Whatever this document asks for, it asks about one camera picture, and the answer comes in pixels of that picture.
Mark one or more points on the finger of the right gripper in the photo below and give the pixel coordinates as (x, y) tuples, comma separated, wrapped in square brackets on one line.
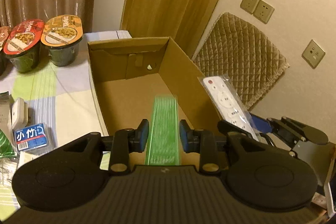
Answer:
[(225, 127), (271, 125)]

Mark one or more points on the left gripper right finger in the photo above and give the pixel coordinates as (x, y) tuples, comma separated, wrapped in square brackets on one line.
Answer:
[(202, 142)]

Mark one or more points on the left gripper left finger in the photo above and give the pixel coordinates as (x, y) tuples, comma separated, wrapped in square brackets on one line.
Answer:
[(124, 142)]

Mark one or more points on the white remote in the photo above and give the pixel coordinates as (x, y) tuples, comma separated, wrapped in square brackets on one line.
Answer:
[(228, 103)]

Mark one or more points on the green medicine box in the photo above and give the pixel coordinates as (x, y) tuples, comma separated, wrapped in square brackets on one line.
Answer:
[(163, 141)]

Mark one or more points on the blue dental floss box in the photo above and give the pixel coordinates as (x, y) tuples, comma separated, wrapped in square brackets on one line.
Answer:
[(31, 138)]

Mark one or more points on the white square plastic case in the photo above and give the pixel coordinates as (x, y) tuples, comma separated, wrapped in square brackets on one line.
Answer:
[(19, 114)]

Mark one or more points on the silver green leaf pouch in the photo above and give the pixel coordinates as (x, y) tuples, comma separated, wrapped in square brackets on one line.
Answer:
[(7, 140)]

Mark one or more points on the clear bag metal hooks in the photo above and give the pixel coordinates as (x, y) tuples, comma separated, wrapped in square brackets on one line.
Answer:
[(8, 167)]

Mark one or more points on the brown cardboard box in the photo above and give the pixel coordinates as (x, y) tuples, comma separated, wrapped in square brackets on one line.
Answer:
[(127, 75)]

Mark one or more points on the checkered tablecloth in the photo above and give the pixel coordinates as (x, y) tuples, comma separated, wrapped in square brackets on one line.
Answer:
[(59, 97)]

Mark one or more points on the quilted chair cushion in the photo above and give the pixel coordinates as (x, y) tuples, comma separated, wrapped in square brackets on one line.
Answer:
[(238, 49)]

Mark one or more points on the orange lid noodle bowl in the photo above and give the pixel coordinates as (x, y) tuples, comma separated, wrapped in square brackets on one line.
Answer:
[(61, 36)]

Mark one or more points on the red lid noodle bowl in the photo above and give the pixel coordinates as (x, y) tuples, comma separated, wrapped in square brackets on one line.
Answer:
[(22, 46)]

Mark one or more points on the maroon lid noodle bowl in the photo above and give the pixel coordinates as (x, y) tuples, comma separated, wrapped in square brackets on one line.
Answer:
[(4, 33)]

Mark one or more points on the single wall socket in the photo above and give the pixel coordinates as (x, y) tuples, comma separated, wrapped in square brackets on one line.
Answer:
[(313, 54)]

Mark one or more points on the wall socket pair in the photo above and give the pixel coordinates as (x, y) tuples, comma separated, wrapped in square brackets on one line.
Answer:
[(258, 8)]

